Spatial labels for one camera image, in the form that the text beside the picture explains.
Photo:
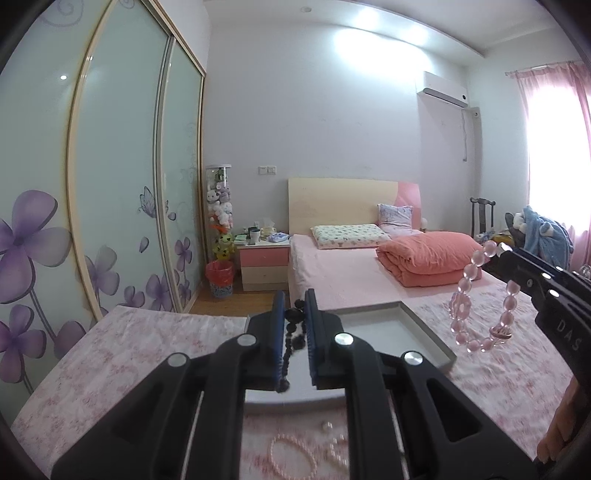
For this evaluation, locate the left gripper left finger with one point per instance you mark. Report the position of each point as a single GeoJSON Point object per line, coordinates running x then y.
{"type": "Point", "coordinates": [184, 419]}

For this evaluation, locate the pink curtain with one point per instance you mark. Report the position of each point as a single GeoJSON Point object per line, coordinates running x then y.
{"type": "Point", "coordinates": [556, 102]}

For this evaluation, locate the right hand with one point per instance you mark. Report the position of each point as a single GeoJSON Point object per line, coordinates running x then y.
{"type": "Point", "coordinates": [563, 423]}

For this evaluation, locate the purple floral small pillow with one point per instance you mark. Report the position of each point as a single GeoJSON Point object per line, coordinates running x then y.
{"type": "Point", "coordinates": [396, 216]}

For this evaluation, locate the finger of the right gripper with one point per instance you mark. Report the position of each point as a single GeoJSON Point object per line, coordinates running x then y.
{"type": "Point", "coordinates": [536, 276]}

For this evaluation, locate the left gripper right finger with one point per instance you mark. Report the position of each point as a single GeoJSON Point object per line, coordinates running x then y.
{"type": "Point", "coordinates": [406, 419]}

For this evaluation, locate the dark wooden chair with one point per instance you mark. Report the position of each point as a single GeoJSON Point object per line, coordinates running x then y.
{"type": "Point", "coordinates": [482, 216]}

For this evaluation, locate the white wall air conditioner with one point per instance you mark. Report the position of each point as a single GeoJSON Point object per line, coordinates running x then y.
{"type": "Point", "coordinates": [443, 89]}

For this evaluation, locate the sliding wardrobe with flowers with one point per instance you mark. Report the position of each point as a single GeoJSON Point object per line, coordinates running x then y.
{"type": "Point", "coordinates": [100, 165]}

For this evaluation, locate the clear tube of plush toys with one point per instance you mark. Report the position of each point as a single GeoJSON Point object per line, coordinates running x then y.
{"type": "Point", "coordinates": [218, 212]}

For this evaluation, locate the floral white pillow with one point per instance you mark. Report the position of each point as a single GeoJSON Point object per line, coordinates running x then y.
{"type": "Point", "coordinates": [353, 236]}

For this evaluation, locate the pink beige nightstand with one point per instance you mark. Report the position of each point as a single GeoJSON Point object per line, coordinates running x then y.
{"type": "Point", "coordinates": [263, 266]}

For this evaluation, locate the red lined waste basket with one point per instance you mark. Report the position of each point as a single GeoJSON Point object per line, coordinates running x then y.
{"type": "Point", "coordinates": [220, 274]}

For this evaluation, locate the beige pink headboard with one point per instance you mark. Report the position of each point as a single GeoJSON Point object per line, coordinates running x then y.
{"type": "Point", "coordinates": [343, 201]}

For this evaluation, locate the floral pink bedspread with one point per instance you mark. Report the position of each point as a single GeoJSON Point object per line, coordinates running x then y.
{"type": "Point", "coordinates": [518, 385]}

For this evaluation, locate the blue plush garment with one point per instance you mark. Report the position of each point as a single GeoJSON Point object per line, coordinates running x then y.
{"type": "Point", "coordinates": [543, 237]}

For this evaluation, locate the white mug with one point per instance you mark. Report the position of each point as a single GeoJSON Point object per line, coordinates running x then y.
{"type": "Point", "coordinates": [254, 236]}

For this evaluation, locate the dark grey chair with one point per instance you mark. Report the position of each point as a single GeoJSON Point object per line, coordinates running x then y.
{"type": "Point", "coordinates": [515, 233]}

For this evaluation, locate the white wall switch plate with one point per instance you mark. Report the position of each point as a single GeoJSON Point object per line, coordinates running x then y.
{"type": "Point", "coordinates": [267, 170]}

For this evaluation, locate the pink bed sheet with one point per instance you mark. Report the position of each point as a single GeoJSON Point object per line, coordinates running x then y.
{"type": "Point", "coordinates": [344, 278]}

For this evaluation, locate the grey shallow cardboard tray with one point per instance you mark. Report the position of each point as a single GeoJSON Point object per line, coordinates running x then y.
{"type": "Point", "coordinates": [391, 328]}

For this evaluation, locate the folded coral quilt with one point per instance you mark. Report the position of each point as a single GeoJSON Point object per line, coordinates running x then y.
{"type": "Point", "coordinates": [429, 259]}

